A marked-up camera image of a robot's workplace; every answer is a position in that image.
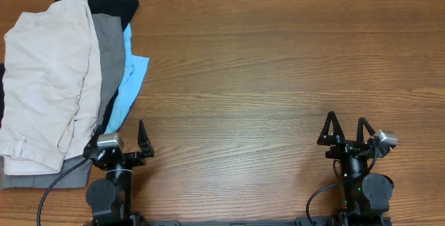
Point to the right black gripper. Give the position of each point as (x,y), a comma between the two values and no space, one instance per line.
(344,149)

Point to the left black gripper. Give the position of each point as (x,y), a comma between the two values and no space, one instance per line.
(138,158)

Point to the beige shorts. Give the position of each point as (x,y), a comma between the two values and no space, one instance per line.
(52,88)

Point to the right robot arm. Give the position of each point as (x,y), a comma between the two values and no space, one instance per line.
(366,194)

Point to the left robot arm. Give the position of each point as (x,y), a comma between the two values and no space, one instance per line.
(110,198)

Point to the light blue garment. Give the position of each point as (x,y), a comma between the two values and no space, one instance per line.
(134,69)

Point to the grey shorts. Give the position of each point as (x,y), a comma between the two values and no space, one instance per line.
(112,58)

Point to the black garment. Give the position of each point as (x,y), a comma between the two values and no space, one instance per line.
(122,72)

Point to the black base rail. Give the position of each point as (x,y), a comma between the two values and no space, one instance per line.
(299,221)

